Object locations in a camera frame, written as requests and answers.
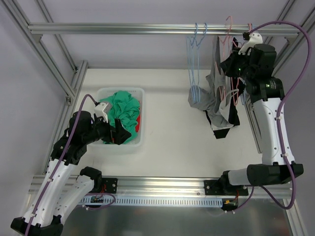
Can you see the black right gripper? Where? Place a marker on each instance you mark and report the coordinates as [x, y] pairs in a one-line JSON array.
[[233, 65]]

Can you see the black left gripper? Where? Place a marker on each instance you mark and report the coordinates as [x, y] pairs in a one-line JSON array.
[[112, 132]]

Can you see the red tank top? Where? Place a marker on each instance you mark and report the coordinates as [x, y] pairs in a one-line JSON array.
[[137, 127]]

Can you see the green tank top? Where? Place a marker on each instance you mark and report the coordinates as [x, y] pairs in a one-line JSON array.
[[124, 107]]

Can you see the pink wire hanger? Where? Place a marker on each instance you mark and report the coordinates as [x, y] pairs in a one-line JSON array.
[[235, 81], [222, 50]]

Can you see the grey garment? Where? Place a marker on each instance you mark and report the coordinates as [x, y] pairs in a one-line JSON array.
[[221, 114]]

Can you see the light blue wire hanger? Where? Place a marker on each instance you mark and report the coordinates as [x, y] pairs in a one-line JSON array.
[[190, 43]]

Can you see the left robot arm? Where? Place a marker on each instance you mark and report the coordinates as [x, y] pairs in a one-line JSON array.
[[50, 209]]

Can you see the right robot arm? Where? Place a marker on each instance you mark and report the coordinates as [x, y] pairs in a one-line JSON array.
[[255, 66]]

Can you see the black garment on hanger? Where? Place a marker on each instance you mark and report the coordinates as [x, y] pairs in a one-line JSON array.
[[222, 96]]

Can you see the white plastic perforated basket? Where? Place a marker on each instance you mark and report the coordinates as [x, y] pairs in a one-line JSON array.
[[135, 144]]

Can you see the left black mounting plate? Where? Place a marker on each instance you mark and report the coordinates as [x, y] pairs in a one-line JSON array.
[[109, 185]]

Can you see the black mounting plate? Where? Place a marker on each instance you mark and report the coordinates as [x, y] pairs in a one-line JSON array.
[[215, 188], [109, 185]]

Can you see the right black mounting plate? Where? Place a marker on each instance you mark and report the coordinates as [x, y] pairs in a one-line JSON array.
[[215, 188]]

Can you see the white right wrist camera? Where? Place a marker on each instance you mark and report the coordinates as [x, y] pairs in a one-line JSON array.
[[251, 40]]

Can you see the white slotted cable duct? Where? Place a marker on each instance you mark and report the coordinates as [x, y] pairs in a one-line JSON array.
[[151, 201]]

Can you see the aluminium frame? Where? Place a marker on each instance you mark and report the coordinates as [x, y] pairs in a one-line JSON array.
[[177, 140]]

